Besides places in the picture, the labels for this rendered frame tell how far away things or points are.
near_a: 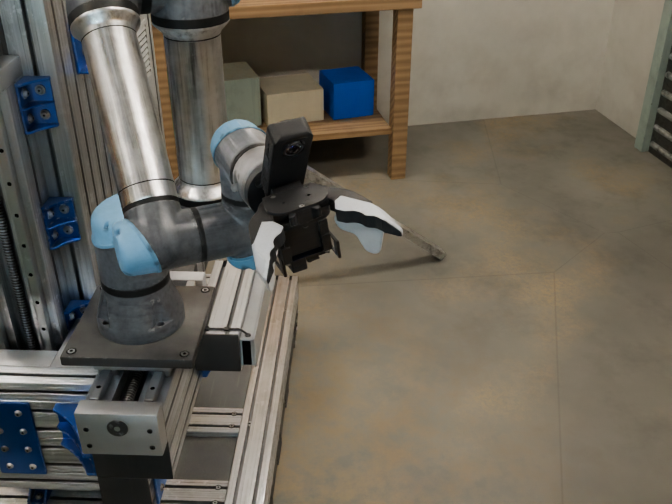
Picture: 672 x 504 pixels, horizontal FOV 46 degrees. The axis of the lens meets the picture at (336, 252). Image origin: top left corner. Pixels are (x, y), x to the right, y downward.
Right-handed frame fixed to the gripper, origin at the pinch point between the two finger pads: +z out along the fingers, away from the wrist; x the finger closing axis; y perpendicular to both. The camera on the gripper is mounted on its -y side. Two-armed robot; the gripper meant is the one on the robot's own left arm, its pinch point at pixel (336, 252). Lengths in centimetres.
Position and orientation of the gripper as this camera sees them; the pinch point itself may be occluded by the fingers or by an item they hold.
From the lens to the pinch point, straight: 79.2
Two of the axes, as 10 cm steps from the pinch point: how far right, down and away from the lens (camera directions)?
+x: -9.1, 3.2, -2.7
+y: 1.2, 8.2, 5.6
